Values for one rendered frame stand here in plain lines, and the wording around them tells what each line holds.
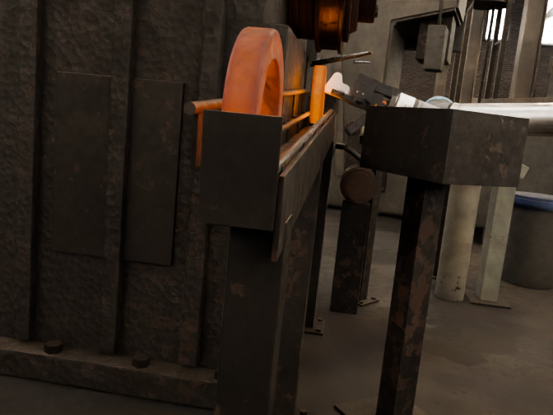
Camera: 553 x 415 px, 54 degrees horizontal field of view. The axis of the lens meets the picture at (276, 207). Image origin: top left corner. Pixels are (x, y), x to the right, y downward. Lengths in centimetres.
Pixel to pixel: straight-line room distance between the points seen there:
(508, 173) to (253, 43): 74
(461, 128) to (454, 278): 138
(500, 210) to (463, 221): 17
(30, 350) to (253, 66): 109
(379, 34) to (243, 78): 391
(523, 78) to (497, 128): 948
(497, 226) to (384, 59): 226
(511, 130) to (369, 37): 333
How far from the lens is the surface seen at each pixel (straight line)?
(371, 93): 147
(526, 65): 1064
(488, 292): 248
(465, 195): 232
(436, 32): 414
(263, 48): 54
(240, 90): 52
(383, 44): 440
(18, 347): 150
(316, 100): 143
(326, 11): 155
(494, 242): 243
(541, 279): 289
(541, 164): 391
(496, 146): 114
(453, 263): 237
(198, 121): 55
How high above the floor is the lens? 67
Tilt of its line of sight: 9 degrees down
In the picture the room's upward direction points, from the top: 6 degrees clockwise
